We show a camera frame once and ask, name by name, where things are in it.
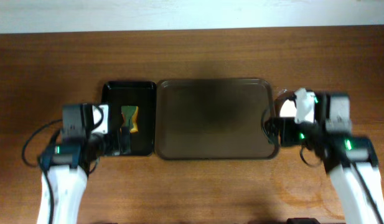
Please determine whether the green and yellow sponge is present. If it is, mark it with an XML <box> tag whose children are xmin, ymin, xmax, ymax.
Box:
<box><xmin>121</xmin><ymin>106</ymin><xmax>139</xmax><ymax>133</ymax></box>

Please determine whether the pink-rimmed plate with sauce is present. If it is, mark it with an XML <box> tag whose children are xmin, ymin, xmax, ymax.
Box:
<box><xmin>277</xmin><ymin>93</ymin><xmax>297</xmax><ymax>118</ymax></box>

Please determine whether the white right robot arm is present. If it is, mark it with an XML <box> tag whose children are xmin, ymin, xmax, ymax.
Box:
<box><xmin>261</xmin><ymin>118</ymin><xmax>384</xmax><ymax>223</ymax></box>

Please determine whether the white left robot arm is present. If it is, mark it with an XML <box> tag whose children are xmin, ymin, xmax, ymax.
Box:
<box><xmin>37</xmin><ymin>130</ymin><xmax>119</xmax><ymax>223</ymax></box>

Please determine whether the black water tray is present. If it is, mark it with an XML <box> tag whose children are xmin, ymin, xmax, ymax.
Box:
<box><xmin>101</xmin><ymin>81</ymin><xmax>156</xmax><ymax>156</ymax></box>

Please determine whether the brown serving tray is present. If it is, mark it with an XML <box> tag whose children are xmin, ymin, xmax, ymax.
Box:
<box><xmin>154</xmin><ymin>78</ymin><xmax>279</xmax><ymax>160</ymax></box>

